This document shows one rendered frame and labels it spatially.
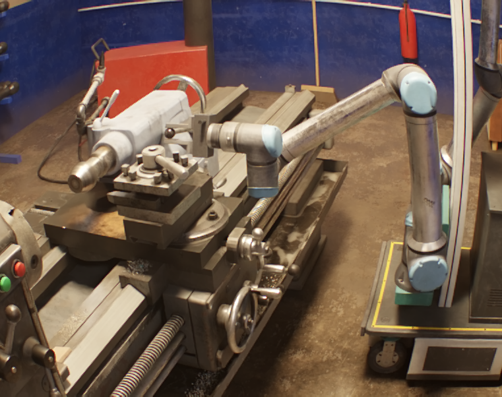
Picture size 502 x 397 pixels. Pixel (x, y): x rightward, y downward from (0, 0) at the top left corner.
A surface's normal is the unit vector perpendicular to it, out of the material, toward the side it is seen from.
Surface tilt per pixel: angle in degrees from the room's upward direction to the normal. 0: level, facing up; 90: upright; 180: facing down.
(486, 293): 90
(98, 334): 36
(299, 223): 0
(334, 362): 0
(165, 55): 90
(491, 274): 90
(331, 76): 90
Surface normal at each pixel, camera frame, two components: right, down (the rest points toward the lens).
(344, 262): -0.05, -0.89
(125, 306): 0.51, -0.66
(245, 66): -0.35, 0.44
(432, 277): -0.11, 0.53
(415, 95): -0.15, 0.33
